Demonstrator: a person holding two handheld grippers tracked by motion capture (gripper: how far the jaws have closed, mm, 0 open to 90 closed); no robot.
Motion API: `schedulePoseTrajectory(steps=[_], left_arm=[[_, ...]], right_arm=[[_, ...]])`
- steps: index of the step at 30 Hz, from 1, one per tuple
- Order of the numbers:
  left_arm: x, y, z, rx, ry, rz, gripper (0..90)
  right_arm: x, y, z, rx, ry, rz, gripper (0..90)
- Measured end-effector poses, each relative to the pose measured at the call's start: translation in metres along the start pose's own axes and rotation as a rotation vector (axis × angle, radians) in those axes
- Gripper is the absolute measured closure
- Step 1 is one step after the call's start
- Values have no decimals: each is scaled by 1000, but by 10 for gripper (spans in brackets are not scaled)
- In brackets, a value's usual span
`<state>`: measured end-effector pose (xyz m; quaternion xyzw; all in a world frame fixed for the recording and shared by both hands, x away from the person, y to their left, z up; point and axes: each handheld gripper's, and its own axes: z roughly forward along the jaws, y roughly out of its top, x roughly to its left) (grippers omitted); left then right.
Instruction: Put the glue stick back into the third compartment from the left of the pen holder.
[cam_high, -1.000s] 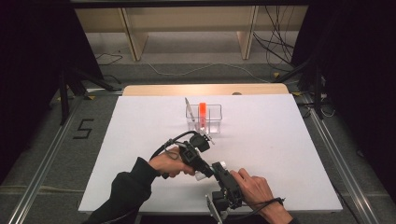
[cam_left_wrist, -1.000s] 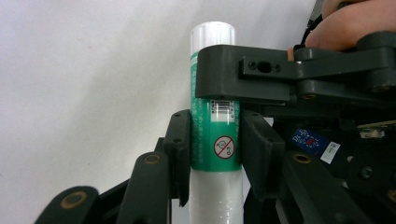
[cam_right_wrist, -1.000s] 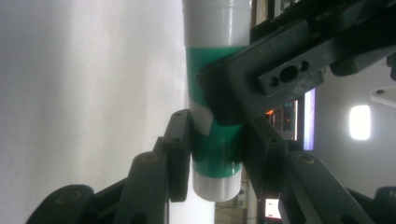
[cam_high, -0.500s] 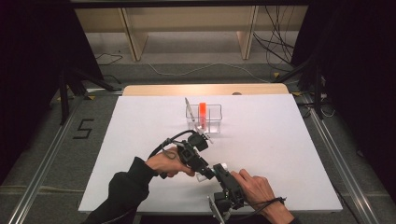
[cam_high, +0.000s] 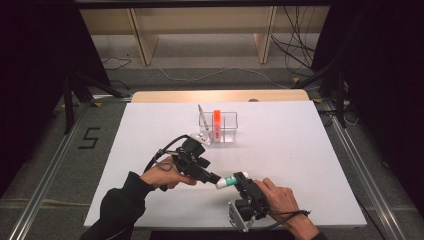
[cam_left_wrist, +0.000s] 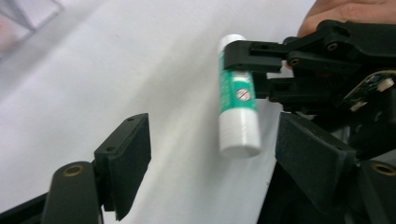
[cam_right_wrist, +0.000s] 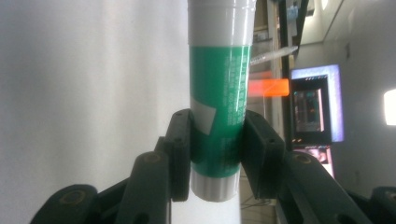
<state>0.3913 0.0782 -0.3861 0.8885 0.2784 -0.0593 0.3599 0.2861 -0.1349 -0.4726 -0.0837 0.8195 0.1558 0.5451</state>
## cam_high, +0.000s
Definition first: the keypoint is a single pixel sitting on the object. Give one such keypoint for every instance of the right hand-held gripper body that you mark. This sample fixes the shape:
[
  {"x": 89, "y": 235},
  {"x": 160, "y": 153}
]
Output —
[{"x": 251, "y": 200}]

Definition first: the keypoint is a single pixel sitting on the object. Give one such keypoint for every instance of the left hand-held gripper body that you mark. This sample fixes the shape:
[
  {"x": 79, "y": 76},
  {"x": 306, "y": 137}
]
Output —
[{"x": 190, "y": 156}]

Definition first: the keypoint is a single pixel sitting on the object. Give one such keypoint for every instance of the green and white glue stick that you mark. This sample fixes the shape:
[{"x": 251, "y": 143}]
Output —
[{"x": 230, "y": 180}]

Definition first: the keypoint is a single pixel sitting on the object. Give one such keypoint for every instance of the silver clear pen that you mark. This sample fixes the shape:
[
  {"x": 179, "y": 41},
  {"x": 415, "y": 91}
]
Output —
[{"x": 202, "y": 116}]

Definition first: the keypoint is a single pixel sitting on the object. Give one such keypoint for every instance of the orange highlighter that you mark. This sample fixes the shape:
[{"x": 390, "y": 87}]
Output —
[{"x": 217, "y": 120}]

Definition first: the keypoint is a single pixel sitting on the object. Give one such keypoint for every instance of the clear plastic organizer box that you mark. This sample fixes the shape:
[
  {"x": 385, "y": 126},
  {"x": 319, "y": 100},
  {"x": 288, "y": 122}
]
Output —
[{"x": 228, "y": 131}]

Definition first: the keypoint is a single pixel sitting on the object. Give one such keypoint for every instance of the person's right hand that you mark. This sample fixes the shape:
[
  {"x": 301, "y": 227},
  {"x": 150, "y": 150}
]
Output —
[{"x": 283, "y": 201}]

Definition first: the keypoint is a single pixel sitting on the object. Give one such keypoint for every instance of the person's left hand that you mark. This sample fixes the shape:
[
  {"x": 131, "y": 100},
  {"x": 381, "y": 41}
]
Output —
[{"x": 163, "y": 176}]

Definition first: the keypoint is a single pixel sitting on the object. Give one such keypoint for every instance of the person's dark clothing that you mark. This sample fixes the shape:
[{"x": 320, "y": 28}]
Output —
[{"x": 200, "y": 235}]

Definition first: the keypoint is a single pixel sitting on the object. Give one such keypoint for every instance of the white table cover sheet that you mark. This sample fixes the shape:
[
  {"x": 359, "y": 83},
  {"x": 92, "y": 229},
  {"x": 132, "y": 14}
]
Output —
[{"x": 283, "y": 140}]

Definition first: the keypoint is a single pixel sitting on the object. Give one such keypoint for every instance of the yellow tape marker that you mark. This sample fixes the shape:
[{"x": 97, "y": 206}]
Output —
[
  {"x": 318, "y": 100},
  {"x": 296, "y": 80},
  {"x": 98, "y": 104}
]

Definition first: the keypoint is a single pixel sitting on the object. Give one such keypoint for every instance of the light wooden shelf unit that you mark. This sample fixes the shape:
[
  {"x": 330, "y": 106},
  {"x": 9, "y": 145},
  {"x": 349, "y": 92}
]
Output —
[{"x": 146, "y": 43}]

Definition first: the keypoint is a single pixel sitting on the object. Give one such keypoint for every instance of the black metal stand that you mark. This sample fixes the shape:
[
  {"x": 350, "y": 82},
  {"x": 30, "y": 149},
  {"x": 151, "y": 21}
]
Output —
[
  {"x": 69, "y": 106},
  {"x": 340, "y": 100}
]

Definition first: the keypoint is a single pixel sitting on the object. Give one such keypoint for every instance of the black curtain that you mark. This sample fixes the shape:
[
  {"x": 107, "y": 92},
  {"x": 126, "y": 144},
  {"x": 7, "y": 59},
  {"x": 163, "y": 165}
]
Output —
[
  {"x": 386, "y": 83},
  {"x": 33, "y": 66}
]

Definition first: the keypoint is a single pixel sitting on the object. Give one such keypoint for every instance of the aluminium floor rail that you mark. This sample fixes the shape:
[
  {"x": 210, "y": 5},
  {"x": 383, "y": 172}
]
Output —
[
  {"x": 46, "y": 176},
  {"x": 366, "y": 176}
]

